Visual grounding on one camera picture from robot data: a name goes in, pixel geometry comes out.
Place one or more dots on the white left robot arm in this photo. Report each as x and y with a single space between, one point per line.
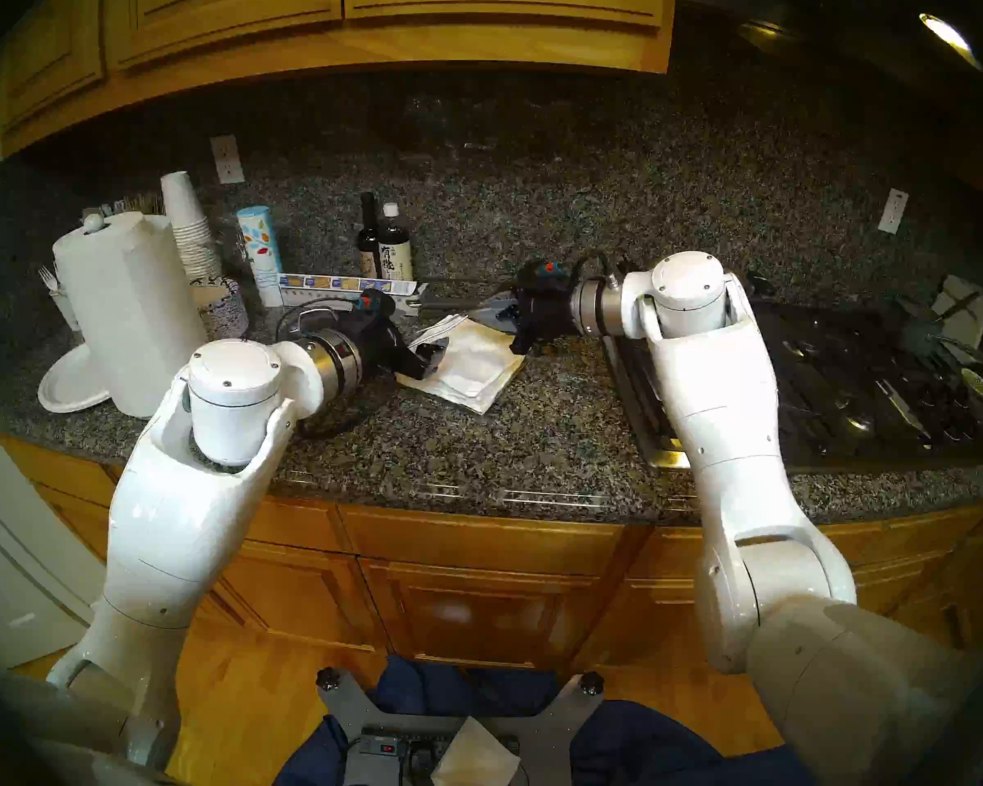
180 506

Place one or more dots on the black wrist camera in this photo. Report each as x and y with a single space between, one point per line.
545 273
377 301

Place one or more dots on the wooden base cabinet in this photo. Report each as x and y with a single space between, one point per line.
491 588

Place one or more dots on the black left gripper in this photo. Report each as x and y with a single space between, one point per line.
381 346

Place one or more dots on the soy sauce bottle white cap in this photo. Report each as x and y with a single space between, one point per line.
395 256

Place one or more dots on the grey power strip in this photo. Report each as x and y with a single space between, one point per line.
377 752

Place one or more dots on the patterned paper bowl stack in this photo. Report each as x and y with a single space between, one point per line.
225 309

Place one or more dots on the white napkin stack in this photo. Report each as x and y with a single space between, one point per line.
475 371

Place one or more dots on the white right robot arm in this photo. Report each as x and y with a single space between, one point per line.
721 416

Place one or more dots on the white paper plate stack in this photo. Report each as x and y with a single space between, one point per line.
65 383

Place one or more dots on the wooden stirrer sticks bundle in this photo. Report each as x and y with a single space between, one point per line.
139 203

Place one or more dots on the black frying pan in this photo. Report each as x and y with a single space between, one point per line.
450 304

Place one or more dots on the long foil wrap box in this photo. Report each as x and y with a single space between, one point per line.
328 283

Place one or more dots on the grey robot base frame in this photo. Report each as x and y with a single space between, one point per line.
549 735

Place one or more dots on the wooden wall cabinet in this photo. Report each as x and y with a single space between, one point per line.
295 15

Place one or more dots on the dark glass bottle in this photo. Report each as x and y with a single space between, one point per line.
368 248

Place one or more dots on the white cutlery cup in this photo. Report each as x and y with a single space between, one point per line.
65 309

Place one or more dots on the white tissue on base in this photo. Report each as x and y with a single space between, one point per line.
475 760

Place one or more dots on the white paper cup stack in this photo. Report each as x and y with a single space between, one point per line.
182 207

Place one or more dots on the gas cooktop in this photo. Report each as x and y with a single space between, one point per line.
868 383

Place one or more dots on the white paper towel roll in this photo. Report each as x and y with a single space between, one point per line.
131 318

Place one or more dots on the clear plastic bag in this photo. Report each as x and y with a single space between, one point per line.
233 244

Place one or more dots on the paper towel holder with knob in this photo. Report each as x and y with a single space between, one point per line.
92 223

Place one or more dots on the range hood lamp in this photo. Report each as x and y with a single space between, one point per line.
942 31

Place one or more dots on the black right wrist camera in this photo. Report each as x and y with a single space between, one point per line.
545 273

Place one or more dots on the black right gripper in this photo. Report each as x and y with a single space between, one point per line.
545 313

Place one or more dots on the white wall outlet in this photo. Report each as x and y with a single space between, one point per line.
893 211
227 159

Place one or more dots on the leaf print salt canister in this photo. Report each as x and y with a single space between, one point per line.
260 252

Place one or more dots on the dark blue cloth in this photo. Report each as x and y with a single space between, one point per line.
647 743

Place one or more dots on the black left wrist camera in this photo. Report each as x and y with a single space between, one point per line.
377 301

